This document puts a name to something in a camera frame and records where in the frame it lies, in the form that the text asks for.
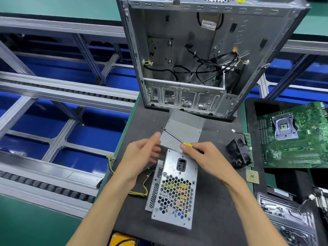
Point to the person's left hand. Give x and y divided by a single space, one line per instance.
136 158

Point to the person's right hand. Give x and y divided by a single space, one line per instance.
215 161

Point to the power supply metal base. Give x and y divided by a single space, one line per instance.
174 197

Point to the person's left forearm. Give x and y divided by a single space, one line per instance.
102 215

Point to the person's right forearm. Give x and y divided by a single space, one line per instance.
259 215

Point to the grey power supply cover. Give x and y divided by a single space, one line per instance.
184 123

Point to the black cooling fan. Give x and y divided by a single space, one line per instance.
238 152

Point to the small square processor chip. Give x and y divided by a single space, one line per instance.
252 175

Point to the black foam work mat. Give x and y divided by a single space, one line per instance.
220 223

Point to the yellow button box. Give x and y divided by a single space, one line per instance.
123 239

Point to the green motherboard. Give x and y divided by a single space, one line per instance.
297 138

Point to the black foam parts tray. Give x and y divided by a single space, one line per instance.
302 179

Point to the clear plastic screw tray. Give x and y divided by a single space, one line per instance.
284 220

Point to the silver heatsink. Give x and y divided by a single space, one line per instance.
322 194

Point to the silver computer tower chassis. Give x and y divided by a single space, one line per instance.
169 48

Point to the aluminium conveyor frame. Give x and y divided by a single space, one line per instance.
51 87

